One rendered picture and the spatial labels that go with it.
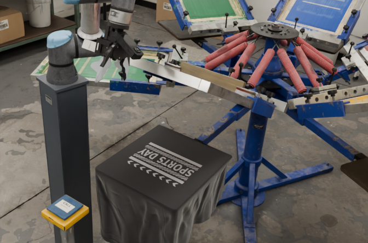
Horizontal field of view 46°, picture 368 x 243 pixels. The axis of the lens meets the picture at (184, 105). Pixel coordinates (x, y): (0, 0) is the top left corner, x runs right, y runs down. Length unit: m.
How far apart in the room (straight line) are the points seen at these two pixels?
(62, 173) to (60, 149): 0.15
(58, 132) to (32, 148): 1.62
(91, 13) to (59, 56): 0.26
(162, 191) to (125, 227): 0.31
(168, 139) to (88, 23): 0.68
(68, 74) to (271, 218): 1.83
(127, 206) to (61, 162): 0.54
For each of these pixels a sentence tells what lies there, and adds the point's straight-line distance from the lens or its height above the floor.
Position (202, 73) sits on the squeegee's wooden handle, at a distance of 2.13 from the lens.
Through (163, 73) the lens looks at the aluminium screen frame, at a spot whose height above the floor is 1.51.
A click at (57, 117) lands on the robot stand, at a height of 1.04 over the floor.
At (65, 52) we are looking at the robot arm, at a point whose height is 1.36.
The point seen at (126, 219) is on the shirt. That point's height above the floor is 0.75.
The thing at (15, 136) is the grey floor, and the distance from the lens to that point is 4.02.
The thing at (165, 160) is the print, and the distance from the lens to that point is 2.03.
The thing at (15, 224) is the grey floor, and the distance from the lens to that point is 3.17.
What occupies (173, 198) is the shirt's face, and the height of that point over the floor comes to 0.95.
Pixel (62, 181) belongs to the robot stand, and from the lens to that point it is 2.42.
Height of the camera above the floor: 2.15
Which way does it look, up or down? 29 degrees down
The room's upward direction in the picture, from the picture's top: 5 degrees clockwise
